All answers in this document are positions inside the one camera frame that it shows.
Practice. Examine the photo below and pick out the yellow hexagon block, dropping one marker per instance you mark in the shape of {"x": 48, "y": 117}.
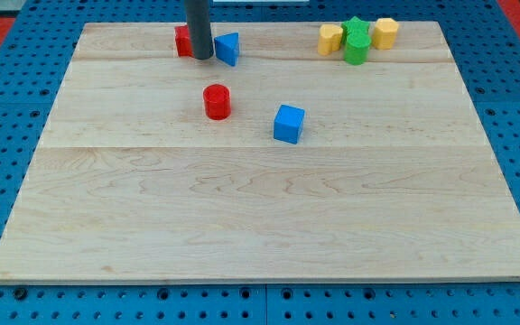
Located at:
{"x": 384, "y": 33}

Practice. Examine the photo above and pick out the red cylinder block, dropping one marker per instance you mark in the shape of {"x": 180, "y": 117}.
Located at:
{"x": 217, "y": 102}

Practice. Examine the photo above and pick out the green cylinder block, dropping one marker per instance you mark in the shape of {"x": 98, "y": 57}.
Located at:
{"x": 356, "y": 48}

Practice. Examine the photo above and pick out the yellow heart block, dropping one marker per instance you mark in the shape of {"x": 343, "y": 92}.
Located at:
{"x": 330, "y": 36}

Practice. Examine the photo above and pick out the light wooden board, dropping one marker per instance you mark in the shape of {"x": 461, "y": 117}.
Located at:
{"x": 393, "y": 179}

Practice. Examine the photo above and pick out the blue triangular prism block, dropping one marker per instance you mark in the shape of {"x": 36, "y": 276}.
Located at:
{"x": 227, "y": 48}

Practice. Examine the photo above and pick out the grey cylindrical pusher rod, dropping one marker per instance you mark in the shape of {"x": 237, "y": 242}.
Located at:
{"x": 198, "y": 21}

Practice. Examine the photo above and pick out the blue cube block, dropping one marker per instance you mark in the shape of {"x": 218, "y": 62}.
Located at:
{"x": 288, "y": 124}

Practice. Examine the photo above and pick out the green star block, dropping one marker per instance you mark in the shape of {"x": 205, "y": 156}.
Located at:
{"x": 353, "y": 25}

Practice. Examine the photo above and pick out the red block behind rod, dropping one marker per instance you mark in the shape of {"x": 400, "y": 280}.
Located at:
{"x": 182, "y": 41}

